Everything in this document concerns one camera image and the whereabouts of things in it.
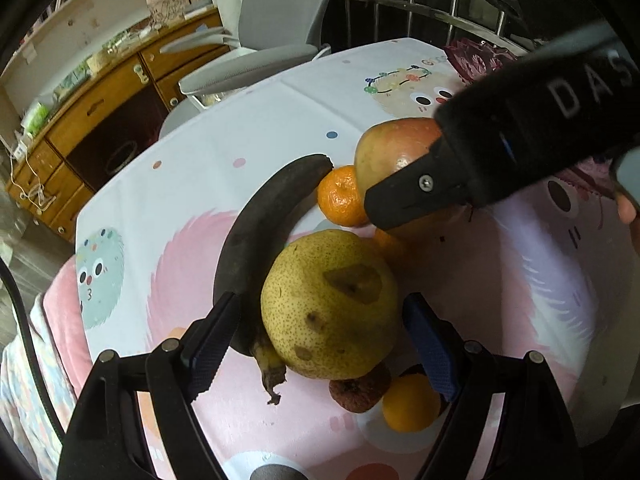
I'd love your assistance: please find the grey office chair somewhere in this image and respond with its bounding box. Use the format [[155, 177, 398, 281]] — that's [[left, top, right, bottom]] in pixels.
[[159, 0, 348, 141]]

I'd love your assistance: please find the pastel patterned blanket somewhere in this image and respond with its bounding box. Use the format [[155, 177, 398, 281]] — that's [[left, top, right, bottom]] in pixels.
[[0, 295, 76, 461]]

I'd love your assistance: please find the wooden desk with drawers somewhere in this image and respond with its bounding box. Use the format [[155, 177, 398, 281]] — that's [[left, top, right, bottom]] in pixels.
[[6, 7, 231, 243]]

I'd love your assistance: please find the white charger cable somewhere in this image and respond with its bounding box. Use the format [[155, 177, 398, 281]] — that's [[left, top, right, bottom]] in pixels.
[[9, 142, 57, 207]]

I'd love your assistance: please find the printed cartoon tablecloth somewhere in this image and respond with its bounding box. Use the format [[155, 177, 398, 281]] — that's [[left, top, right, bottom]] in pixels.
[[75, 37, 640, 480]]

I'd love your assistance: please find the metal window grille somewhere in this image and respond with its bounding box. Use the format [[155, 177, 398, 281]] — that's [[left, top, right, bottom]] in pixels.
[[332, 0, 533, 56]]

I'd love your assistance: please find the blackened overripe banana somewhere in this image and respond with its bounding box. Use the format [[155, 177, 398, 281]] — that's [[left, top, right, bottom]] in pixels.
[[212, 154, 335, 406]]

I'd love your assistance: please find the brown shrivelled fruit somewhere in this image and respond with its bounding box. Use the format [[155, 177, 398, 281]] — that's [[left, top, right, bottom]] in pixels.
[[328, 362, 392, 413]]

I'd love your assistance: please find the yellow speckled pear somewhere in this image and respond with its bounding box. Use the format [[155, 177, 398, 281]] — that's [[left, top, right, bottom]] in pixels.
[[260, 229, 401, 381]]

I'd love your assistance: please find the bright orange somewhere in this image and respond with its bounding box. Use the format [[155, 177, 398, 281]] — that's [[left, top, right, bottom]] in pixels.
[[382, 372, 442, 433]]

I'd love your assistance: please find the person's right hand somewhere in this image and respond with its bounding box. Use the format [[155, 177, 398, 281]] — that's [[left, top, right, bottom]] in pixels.
[[617, 192, 640, 226]]

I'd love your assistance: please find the green packet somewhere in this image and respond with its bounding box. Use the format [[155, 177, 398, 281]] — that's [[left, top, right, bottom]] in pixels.
[[22, 102, 52, 136]]

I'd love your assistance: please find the black cable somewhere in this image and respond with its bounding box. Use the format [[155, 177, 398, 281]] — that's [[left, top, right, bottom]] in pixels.
[[0, 259, 67, 443]]

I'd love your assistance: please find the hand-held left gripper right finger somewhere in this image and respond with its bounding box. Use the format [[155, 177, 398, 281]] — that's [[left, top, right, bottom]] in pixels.
[[401, 292, 586, 480]]

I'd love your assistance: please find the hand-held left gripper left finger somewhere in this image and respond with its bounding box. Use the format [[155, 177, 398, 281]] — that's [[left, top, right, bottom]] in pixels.
[[57, 291, 243, 480]]

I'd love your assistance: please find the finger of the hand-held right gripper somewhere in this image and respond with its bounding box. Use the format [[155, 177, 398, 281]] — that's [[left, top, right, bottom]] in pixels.
[[363, 136, 473, 231]]

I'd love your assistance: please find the red yellow apple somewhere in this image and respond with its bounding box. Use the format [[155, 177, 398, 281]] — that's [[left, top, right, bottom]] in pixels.
[[354, 117, 471, 241]]

